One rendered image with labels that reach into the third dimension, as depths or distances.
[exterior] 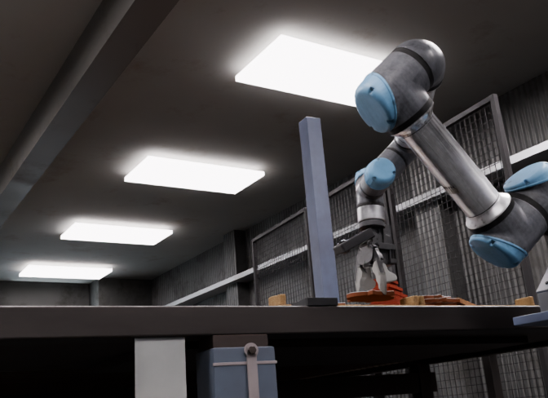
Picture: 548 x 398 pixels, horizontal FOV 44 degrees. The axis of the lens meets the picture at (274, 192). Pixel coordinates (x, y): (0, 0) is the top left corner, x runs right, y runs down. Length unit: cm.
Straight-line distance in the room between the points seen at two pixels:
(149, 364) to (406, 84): 76
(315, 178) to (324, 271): 56
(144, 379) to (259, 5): 316
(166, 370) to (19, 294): 1027
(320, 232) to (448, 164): 248
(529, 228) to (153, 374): 85
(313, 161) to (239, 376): 279
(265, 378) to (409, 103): 63
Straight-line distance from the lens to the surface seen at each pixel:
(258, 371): 141
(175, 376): 137
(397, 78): 146
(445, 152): 151
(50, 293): 1171
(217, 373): 137
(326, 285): 388
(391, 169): 180
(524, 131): 568
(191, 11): 426
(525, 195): 163
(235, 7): 423
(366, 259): 185
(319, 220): 396
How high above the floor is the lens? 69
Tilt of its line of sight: 18 degrees up
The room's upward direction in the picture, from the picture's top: 5 degrees counter-clockwise
